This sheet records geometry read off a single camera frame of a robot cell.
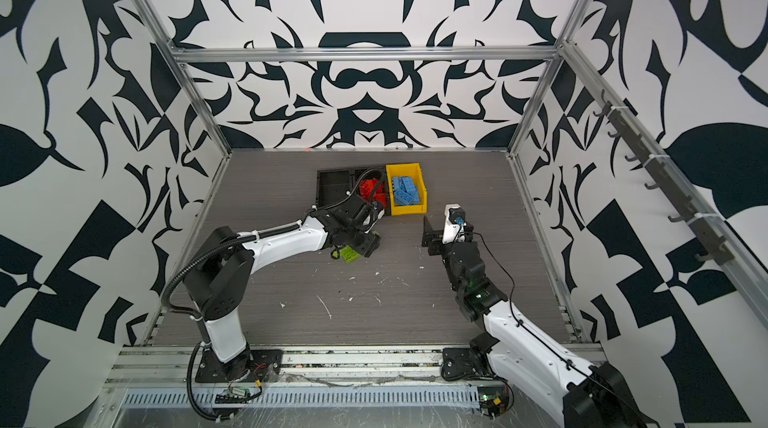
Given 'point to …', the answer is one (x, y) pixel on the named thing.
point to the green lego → (348, 254)
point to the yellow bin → (412, 171)
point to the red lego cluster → (370, 189)
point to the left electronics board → (233, 395)
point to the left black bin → (333, 185)
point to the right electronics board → (493, 400)
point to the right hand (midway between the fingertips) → (441, 215)
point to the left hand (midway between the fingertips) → (373, 234)
